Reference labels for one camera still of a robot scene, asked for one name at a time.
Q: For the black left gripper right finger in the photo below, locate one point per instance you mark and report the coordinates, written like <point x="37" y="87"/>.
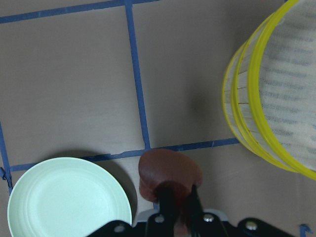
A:
<point x="195" y="205"/>

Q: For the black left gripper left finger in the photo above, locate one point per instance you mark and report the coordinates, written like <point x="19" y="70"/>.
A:
<point x="167" y="206"/>

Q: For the brown bun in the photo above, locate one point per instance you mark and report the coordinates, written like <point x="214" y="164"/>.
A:
<point x="166" y="170"/>

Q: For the yellow bamboo steamer layer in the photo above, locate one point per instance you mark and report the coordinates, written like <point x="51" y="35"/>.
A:
<point x="273" y="91"/>
<point x="226" y="101"/>

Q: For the light green plate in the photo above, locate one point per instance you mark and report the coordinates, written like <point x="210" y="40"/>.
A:
<point x="65" y="197"/>

